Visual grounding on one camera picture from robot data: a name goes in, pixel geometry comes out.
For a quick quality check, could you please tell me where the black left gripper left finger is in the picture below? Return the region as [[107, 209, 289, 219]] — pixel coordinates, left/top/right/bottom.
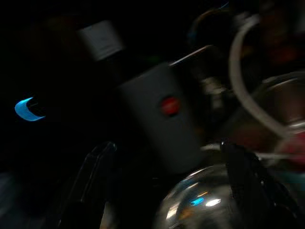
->
[[57, 141, 118, 229]]

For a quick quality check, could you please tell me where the stainless steel bowl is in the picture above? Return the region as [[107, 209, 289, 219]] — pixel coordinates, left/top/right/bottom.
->
[[152, 164, 241, 229]]

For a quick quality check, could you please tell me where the white cable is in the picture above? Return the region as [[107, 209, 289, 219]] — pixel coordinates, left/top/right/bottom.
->
[[228, 13, 295, 139]]

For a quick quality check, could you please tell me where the grey flask with red label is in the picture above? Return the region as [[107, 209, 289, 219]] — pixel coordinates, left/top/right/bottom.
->
[[117, 62, 208, 174]]

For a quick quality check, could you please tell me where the blue mug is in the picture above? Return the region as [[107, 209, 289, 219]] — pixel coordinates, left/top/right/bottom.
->
[[14, 96, 46, 122]]

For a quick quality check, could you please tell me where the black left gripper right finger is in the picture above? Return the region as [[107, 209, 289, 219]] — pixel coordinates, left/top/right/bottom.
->
[[219, 142, 305, 229]]

